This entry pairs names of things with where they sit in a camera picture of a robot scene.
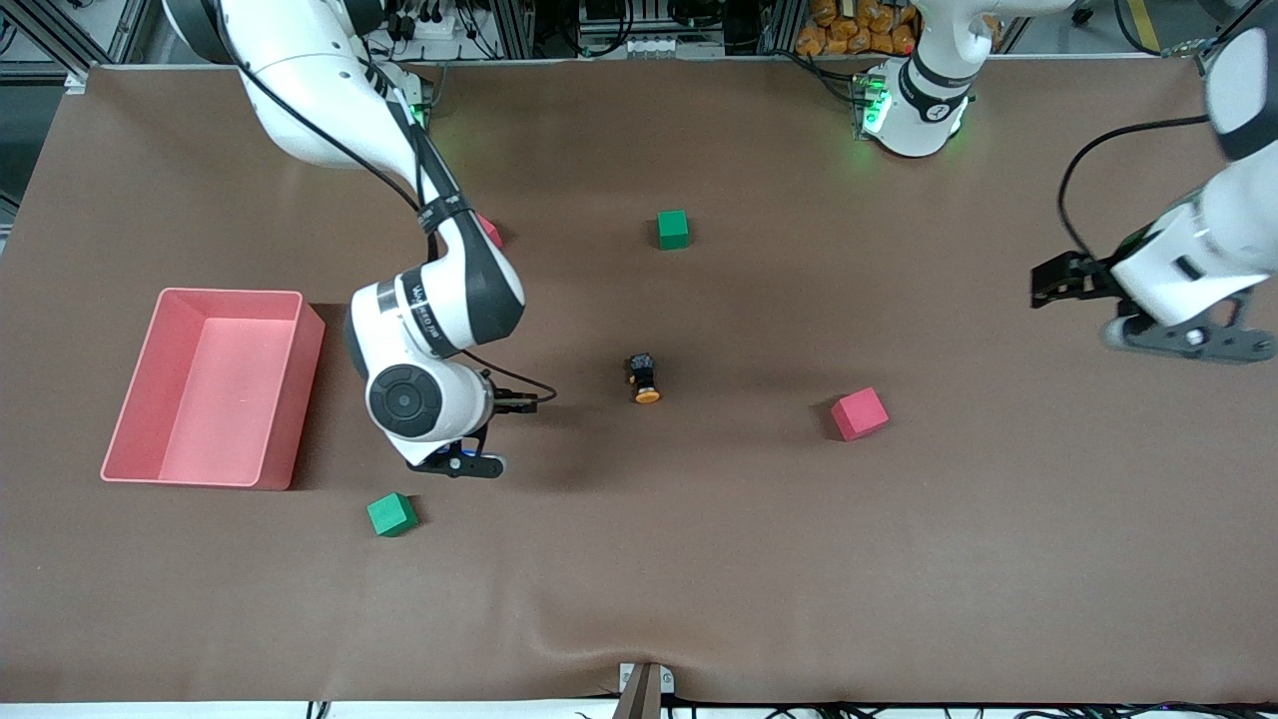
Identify orange push button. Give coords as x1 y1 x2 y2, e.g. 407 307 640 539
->
627 352 662 405

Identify brown table mat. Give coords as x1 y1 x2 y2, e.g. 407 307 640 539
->
0 55 1278 705

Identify pink plastic bin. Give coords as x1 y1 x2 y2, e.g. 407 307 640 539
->
100 288 326 491

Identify orange snack bags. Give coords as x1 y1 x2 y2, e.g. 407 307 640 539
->
796 0 920 57

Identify white power strip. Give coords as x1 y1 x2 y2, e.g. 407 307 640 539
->
389 0 490 43

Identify white terminal strip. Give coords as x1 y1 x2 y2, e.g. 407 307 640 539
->
624 36 726 57

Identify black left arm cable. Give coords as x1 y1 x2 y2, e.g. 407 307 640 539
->
1056 115 1214 263

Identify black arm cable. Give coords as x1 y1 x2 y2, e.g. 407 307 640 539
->
1056 115 1214 263
230 55 558 405

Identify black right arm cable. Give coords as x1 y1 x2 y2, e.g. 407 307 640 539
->
230 55 558 405

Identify grey metal clamp bracket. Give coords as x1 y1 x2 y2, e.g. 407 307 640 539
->
611 662 676 719

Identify aluminium frame post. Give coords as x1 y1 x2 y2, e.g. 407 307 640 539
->
0 0 91 96

